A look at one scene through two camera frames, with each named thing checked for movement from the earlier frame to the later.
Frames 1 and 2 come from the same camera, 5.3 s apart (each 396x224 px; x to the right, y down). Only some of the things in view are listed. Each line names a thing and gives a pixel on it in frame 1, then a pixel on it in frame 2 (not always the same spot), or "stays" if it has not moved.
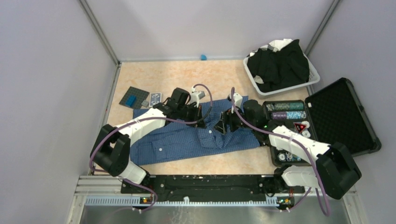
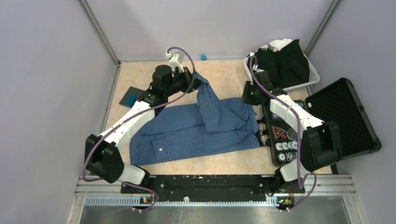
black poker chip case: x=334 y=115 stays
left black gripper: x=197 y=115 to x=186 y=74
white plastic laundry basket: x=314 y=78 stays
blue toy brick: x=130 y=101 stays
